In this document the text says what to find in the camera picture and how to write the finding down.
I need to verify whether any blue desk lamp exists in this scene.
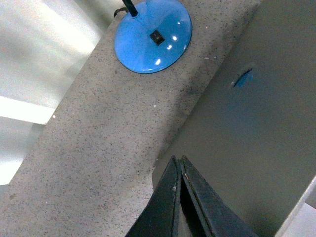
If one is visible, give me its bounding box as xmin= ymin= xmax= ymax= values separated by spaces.
xmin=114 ymin=0 xmax=193 ymax=74

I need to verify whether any black lamp power cable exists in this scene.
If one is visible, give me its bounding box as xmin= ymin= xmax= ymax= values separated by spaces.
xmin=113 ymin=7 xmax=129 ymax=18

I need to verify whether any silver laptop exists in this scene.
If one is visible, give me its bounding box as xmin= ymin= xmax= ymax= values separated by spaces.
xmin=152 ymin=0 xmax=316 ymax=237

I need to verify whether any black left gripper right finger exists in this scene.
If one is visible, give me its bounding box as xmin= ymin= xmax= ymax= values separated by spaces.
xmin=178 ymin=156 xmax=257 ymax=237

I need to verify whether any white pleated curtain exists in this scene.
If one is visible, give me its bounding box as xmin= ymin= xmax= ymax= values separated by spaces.
xmin=0 ymin=0 xmax=122 ymax=186

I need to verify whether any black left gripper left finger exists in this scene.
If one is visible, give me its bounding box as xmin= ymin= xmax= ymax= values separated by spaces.
xmin=126 ymin=156 xmax=179 ymax=237

